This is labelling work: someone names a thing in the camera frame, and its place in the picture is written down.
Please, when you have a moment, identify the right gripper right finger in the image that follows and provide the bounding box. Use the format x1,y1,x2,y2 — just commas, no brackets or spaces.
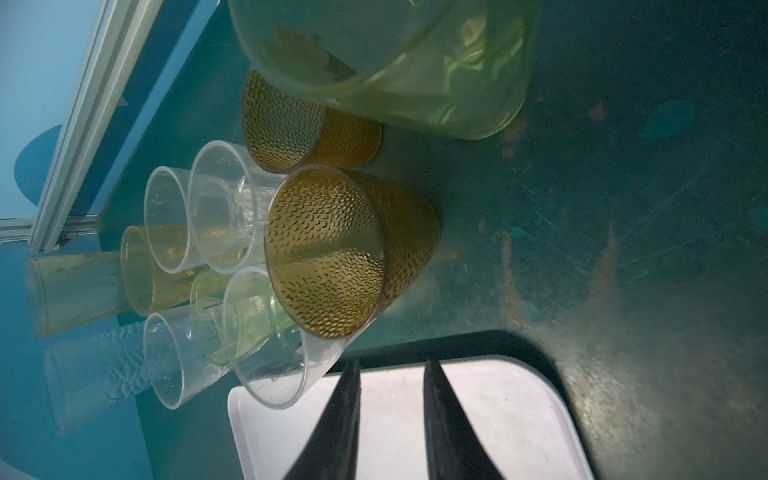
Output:
423,359,503,479

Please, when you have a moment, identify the clear glass back left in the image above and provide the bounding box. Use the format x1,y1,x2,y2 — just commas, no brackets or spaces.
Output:
143,166,205,274

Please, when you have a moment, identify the right aluminium frame post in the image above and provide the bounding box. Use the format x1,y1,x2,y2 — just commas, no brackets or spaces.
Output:
28,0,163,254

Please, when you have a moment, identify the clear faceted glass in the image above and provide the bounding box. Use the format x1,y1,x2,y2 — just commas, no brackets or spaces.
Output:
143,305,232,410
217,267,358,409

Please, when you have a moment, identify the tall blue frosted glass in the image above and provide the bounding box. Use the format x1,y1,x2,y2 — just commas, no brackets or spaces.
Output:
44,322,151,435

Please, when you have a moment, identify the short orange glass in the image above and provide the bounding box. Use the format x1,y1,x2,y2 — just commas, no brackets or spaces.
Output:
120,225,197,317

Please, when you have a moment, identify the tall amber glass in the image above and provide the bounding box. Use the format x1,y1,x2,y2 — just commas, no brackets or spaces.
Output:
25,251,131,338

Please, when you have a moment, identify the dark amber dimpled glass front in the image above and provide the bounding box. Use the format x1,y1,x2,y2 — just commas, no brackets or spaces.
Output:
264,165,441,339

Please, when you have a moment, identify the clear glass back right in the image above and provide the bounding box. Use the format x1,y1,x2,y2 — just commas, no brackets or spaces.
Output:
187,140,285,274

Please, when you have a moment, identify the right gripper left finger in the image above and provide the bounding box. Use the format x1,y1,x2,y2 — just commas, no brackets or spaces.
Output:
285,361,361,479

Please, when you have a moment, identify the lilac plastic tray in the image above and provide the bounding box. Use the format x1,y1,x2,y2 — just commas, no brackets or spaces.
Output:
228,356,593,479

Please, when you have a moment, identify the back horizontal aluminium frame bar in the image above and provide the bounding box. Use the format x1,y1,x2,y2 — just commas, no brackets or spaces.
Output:
1,215,98,243

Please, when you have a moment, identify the dark amber dimpled glass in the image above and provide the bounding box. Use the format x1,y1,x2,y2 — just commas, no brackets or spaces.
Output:
264,165,441,339
240,70,383,174

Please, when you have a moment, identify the tall green glass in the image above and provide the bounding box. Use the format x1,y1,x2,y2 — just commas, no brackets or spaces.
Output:
229,0,541,140

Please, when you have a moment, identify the dark amber dimpled glass back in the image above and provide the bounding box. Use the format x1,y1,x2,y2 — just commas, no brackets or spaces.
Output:
240,70,383,174

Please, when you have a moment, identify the small green glass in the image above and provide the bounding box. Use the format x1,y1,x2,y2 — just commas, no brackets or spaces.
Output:
190,267,297,366

